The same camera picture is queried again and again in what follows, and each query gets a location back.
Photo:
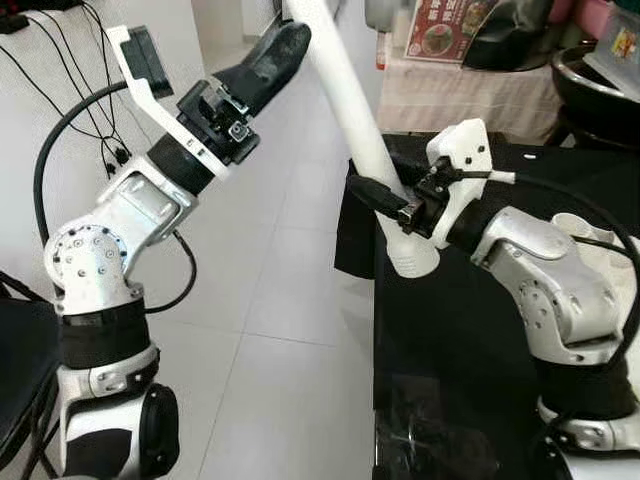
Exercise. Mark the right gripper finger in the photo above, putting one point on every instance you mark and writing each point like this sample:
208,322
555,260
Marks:
375,195

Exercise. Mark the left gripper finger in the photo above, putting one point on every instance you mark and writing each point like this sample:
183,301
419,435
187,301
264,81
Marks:
270,65

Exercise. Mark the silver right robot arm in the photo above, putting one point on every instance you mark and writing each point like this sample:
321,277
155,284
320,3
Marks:
560,280

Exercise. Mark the beige cloth covered table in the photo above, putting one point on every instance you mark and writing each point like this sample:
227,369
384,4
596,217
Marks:
450,100

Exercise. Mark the black tablecloth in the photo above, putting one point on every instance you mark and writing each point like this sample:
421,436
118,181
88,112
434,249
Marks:
450,350

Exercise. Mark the clear plastic storage box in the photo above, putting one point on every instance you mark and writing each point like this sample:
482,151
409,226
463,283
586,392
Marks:
620,60

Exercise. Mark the red food picture box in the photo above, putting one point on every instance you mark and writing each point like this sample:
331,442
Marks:
440,35

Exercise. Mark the black round wok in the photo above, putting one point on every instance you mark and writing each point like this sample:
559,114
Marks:
590,110

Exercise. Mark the black plastic bag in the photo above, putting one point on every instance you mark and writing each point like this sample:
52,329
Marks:
520,35

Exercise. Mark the black folding chair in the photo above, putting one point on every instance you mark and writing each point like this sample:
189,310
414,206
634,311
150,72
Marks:
20,350

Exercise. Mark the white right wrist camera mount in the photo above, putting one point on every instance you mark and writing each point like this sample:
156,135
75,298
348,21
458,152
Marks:
460,145

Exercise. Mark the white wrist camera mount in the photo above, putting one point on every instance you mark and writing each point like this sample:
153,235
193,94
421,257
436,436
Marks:
150,60
460,145

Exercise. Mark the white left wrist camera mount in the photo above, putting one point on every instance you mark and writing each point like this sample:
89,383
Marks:
150,60

